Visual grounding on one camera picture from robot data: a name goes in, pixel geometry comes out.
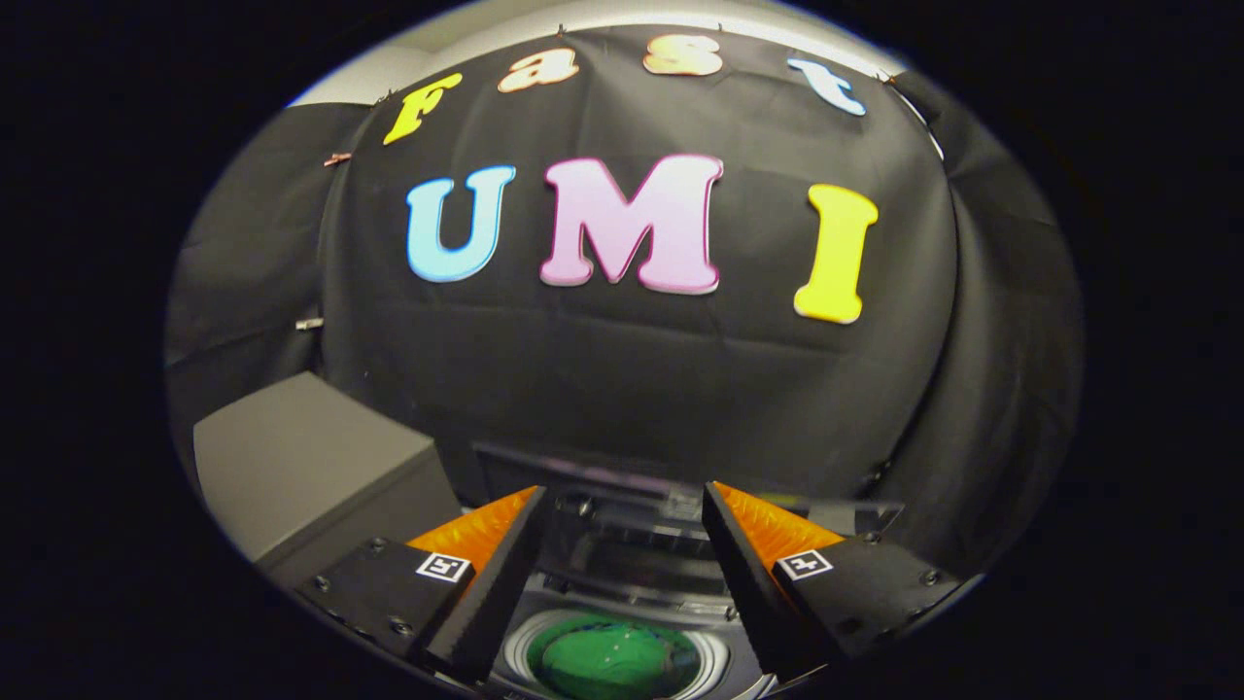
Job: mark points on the green polo shirt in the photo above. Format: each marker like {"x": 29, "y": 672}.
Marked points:
{"x": 612, "y": 661}

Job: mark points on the grey box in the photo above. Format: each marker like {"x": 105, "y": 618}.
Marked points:
{"x": 301, "y": 457}

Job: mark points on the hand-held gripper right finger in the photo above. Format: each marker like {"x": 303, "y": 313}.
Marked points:
{"x": 748, "y": 583}

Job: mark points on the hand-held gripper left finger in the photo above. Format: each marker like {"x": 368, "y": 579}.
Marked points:
{"x": 501, "y": 593}

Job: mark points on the copper clip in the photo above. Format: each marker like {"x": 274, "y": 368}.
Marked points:
{"x": 337, "y": 158}

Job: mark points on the silver clip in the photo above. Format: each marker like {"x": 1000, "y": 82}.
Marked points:
{"x": 309, "y": 323}

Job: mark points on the black backdrop cloth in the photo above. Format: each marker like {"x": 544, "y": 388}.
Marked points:
{"x": 632, "y": 379}

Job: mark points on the grey washing machine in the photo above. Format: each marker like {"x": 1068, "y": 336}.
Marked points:
{"x": 719, "y": 671}

